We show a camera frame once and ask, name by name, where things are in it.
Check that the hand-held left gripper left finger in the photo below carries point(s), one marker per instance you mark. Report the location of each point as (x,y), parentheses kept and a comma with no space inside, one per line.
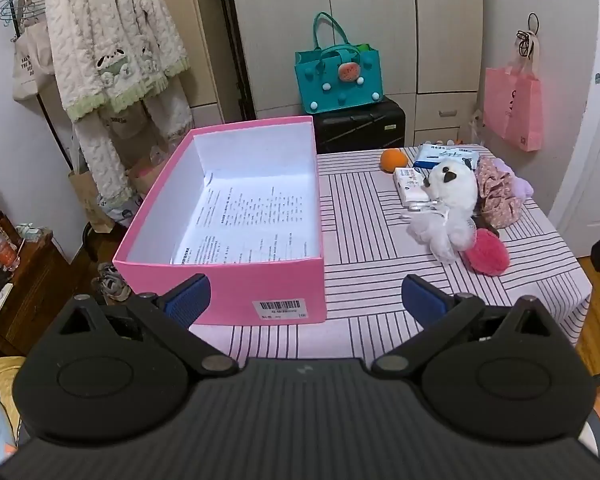
(190,302)

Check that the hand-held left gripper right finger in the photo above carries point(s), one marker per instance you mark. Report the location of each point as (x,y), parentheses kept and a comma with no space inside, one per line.
(422,300)

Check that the pink cardboard box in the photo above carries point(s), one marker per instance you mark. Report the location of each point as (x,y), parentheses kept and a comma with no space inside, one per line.
(230,290)

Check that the white fluffy pouf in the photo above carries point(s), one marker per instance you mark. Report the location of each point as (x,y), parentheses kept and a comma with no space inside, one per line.
(445,235)

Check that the red powder puff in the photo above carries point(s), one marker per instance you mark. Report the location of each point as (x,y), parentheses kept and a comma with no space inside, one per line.
(487,255)

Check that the purple plush toy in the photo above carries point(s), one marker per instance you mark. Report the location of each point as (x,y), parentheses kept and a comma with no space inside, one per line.
(522,187)

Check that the small white tissue pack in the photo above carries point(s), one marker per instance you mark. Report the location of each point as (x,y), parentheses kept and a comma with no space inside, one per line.
(410,185)

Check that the white round plush toy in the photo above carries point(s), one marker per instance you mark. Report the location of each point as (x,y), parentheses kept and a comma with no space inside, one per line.
(455,185)

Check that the pink floral scrunchie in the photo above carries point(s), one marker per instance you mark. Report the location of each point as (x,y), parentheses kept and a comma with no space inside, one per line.
(500,200)

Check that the orange makeup sponge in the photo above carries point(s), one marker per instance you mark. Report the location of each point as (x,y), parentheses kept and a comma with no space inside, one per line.
(394,160)

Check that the pair of shoes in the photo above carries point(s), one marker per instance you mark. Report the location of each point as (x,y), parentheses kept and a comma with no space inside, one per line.
(112,282)

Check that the white door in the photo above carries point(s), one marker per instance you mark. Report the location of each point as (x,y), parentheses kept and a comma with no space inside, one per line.
(595,160)

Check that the printed paper sheet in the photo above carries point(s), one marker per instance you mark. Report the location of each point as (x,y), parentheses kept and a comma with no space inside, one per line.
(250,220)

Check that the brown paper bag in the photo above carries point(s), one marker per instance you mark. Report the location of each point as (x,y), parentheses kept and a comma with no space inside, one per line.
(92,200)

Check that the blue wet wipes pack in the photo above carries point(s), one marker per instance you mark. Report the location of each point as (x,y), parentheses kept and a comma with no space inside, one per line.
(445,154)

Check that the wooden cabinet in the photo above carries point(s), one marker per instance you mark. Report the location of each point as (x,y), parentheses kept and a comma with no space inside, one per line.
(30,290)

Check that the cream fleece pajama pants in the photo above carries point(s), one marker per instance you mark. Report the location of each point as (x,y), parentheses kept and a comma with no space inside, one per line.
(100,155)

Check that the pink shopping bag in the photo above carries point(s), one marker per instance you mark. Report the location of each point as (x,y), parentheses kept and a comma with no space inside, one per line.
(512,105)

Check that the black suitcase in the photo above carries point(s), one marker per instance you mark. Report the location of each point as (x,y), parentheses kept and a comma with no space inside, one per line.
(360,127)

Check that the orange drink bottle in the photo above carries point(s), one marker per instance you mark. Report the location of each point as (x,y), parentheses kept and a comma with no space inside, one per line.
(0,245)

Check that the black metal coat rack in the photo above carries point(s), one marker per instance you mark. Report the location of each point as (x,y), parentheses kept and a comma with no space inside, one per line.
(52,130)

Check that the teal felt handbag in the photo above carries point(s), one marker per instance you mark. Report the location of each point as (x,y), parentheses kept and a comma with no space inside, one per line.
(330,85)

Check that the beige wardrobe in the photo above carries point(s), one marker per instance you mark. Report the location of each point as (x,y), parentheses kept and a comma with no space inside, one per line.
(380,35)

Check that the cream fleece pajama jacket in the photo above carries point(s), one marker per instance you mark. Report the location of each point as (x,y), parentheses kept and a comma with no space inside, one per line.
(105,35)

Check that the beige canvas tote bag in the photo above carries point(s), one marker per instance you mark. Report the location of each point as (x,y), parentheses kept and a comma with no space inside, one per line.
(30,60)

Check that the blue clothes hanger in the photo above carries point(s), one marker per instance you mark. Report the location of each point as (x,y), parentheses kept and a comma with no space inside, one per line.
(10,10)

